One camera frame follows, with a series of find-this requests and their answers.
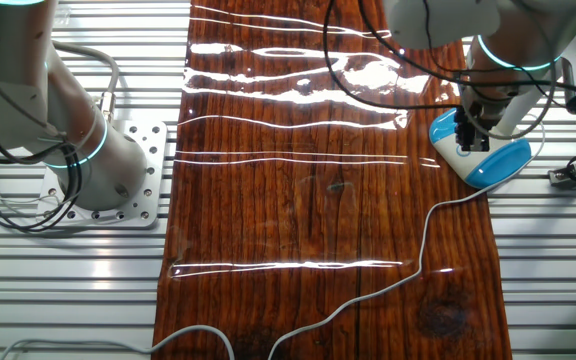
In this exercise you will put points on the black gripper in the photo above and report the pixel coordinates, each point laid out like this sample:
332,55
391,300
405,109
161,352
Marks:
483,112

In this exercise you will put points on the blue and white desk lamp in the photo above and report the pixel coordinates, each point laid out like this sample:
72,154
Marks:
498,165

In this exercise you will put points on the wood grain table mat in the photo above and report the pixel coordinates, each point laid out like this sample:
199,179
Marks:
293,210

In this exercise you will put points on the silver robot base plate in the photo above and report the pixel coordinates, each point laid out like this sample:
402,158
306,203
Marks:
153,140

